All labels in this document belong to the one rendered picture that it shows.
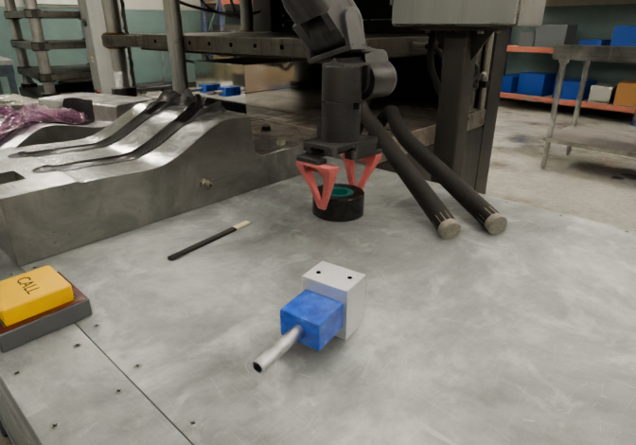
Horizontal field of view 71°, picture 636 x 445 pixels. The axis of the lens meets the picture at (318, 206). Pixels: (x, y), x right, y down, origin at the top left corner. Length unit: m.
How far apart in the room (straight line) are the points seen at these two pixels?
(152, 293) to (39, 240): 0.18
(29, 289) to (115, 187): 0.21
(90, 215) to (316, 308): 0.37
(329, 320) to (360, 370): 0.05
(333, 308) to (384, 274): 0.15
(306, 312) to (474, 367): 0.15
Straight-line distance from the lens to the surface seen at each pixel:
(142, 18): 8.42
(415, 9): 1.14
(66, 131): 1.03
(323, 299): 0.42
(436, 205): 0.66
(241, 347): 0.44
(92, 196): 0.66
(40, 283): 0.53
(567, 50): 3.83
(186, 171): 0.72
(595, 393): 0.45
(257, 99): 1.50
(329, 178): 0.62
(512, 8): 1.05
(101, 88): 5.04
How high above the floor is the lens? 1.07
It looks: 22 degrees down
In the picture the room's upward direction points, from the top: straight up
